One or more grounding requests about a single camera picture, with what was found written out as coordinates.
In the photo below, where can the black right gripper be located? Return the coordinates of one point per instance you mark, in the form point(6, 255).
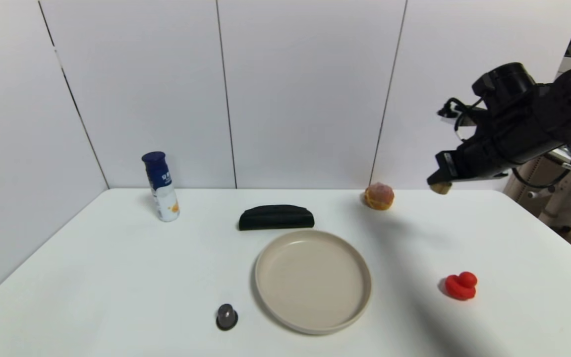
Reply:
point(450, 165)

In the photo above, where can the beige round plate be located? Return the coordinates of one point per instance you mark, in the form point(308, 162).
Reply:
point(313, 280)

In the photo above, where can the red rubber duck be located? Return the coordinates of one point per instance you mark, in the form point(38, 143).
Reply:
point(460, 286)

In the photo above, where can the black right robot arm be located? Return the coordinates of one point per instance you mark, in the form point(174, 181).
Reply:
point(570, 99)

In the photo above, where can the orange pink pastry toy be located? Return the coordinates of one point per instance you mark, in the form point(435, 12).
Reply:
point(379, 197)

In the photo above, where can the black fabric pouch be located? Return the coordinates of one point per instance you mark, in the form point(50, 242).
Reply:
point(275, 217)

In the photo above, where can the white side table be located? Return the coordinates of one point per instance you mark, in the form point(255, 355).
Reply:
point(565, 198)

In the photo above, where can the small tan wooden block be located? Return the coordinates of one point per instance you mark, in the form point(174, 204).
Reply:
point(441, 188)

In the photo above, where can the blue-capped white bottle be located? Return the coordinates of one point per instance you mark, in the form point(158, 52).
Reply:
point(160, 183)

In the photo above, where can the black round metal-topped knob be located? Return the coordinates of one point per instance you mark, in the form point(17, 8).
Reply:
point(226, 316)

